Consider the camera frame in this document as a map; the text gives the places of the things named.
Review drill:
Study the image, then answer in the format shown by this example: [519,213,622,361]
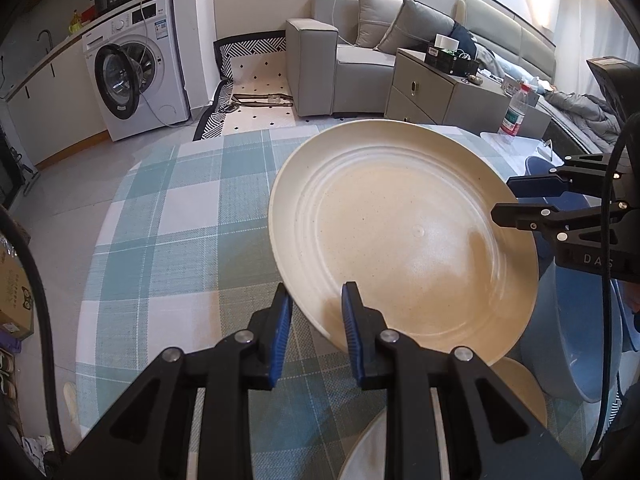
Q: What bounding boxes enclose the kitchen base cabinets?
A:
[0,35,108,166]

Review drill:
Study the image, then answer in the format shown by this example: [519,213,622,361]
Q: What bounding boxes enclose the bed with padded headboard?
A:
[457,0,616,153]

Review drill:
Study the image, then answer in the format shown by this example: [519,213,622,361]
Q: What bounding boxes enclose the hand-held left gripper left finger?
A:
[65,284,293,480]

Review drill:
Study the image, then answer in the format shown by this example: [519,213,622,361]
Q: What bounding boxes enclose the dark blue jacket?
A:
[452,22,477,51]

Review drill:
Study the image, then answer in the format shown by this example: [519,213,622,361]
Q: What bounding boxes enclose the grey bedside cabinet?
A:
[384,48,507,126]

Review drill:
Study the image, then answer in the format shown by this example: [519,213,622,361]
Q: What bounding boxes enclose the cream plate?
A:
[268,119,542,367]
[340,355,549,480]

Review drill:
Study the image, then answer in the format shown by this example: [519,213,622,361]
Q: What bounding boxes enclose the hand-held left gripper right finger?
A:
[341,282,583,480]

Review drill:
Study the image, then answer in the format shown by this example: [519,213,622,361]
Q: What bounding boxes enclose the black cable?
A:
[595,112,640,461]
[0,205,66,461]

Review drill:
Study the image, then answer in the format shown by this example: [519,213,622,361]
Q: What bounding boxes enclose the light grey pillow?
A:
[354,0,406,50]

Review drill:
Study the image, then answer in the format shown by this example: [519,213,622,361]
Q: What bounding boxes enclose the grey duvet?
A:
[542,89,621,153]

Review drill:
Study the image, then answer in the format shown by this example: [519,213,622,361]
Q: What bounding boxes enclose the dark grey pillow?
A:
[376,0,457,58]

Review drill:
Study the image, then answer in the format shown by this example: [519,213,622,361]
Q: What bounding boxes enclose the white curtain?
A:
[555,0,631,68]

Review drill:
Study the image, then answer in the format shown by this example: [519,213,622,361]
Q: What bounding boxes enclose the grey white box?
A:
[501,73,540,97]

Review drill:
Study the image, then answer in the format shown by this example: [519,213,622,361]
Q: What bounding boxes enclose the plastic water bottle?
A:
[496,83,535,145]

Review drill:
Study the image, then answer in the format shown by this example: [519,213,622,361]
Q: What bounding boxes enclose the marble side table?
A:
[479,130,563,162]

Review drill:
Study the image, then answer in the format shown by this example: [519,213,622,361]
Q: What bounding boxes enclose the grey storage cabinet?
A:
[517,102,553,137]

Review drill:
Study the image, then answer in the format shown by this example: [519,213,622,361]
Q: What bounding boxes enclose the grey sofa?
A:
[285,0,481,118]

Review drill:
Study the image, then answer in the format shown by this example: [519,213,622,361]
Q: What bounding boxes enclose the checked tablecloth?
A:
[75,122,601,480]

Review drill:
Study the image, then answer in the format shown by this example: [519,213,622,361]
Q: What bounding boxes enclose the cardboard box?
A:
[0,242,36,341]

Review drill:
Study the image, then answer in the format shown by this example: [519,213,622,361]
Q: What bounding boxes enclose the white washing machine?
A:
[81,0,191,142]

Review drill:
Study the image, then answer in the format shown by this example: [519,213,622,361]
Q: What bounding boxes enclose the black storage box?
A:
[424,45,481,77]

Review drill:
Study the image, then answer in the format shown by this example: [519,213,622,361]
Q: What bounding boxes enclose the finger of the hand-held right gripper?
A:
[491,201,631,261]
[506,152,626,198]

